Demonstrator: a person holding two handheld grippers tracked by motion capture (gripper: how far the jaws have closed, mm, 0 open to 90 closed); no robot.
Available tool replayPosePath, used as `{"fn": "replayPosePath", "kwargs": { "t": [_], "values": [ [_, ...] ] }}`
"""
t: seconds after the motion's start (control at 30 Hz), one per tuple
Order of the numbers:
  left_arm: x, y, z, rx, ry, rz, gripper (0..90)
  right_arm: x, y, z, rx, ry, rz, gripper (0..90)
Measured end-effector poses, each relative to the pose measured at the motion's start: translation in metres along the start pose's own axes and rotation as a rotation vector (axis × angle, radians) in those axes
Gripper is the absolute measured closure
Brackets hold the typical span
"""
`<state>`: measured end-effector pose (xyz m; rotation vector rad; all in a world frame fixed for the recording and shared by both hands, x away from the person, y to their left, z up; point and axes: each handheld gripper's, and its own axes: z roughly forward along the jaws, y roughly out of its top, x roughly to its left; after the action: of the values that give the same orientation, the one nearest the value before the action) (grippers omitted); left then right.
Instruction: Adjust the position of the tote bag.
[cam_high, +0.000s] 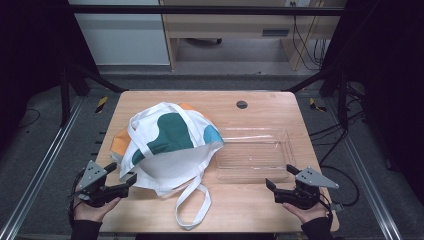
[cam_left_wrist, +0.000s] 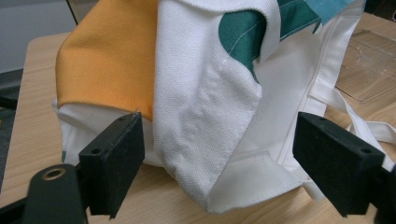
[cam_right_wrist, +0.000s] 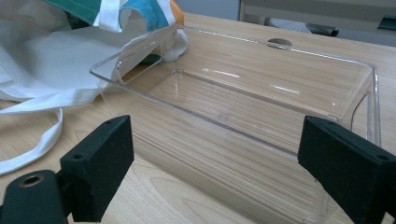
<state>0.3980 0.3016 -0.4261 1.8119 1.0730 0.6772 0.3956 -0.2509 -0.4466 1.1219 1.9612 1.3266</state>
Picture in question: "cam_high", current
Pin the dark curtain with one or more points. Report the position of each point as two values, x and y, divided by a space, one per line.
390 83
33 60

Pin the person's right hand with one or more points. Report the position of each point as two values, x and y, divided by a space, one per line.
310 215

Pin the white tote bag colourful patches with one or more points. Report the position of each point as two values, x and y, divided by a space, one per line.
173 130

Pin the light wooden desk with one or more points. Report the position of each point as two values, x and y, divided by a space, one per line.
230 25

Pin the round black table grommet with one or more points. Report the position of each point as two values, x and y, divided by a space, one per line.
242 104

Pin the clear plastic tray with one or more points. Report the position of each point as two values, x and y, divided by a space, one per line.
255 156

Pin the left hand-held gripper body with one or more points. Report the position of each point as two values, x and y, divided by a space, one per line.
91 175

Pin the white cabinet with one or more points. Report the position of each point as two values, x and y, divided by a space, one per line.
123 36

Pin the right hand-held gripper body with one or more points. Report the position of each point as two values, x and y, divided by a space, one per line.
315 179

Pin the black horizontal frame bar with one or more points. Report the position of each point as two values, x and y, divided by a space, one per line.
200 10

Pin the grey tape strip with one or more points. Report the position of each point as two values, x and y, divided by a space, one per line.
337 207

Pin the yellow black tape strip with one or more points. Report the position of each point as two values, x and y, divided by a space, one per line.
315 105
101 104

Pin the aluminium floor rail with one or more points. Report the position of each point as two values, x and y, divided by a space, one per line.
370 183
43 160

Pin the black metal frame stand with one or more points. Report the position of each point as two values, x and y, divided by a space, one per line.
342 100
65 96

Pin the person's left hand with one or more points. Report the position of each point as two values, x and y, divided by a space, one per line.
95 213

